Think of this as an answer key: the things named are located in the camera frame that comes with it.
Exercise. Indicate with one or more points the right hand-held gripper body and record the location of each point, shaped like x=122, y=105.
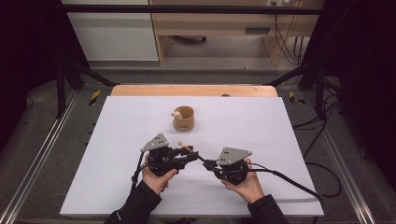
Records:
x=232, y=171

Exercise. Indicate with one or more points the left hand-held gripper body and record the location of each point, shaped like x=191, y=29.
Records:
x=162, y=160

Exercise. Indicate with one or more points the wooden cup with duck figure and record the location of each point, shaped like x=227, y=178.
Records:
x=184, y=123

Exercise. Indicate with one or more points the person's left hand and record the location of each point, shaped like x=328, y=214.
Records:
x=157, y=183

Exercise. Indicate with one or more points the person's right hand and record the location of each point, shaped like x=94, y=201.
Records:
x=249, y=188

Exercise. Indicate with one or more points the wooden table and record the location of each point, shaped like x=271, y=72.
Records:
x=193, y=90

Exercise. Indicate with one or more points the yellow clamp left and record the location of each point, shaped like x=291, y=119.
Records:
x=95, y=97

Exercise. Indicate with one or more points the yellow clamp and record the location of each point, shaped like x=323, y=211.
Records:
x=95, y=97
x=294, y=98

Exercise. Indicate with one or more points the yellow clamp right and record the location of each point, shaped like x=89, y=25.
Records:
x=294, y=98

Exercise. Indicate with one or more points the black chair base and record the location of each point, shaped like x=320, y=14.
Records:
x=191, y=39

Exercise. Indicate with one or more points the wooden desk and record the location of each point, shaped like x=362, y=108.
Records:
x=218, y=23

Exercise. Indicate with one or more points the white cabinet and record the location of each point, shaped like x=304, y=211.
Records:
x=115, y=37

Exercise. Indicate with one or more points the black curtain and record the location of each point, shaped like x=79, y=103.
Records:
x=28, y=56
x=364, y=77

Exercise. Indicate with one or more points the aluminium floor rail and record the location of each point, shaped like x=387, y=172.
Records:
x=342, y=161
x=37, y=155

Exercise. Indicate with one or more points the black metal frame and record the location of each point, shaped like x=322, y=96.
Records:
x=186, y=9

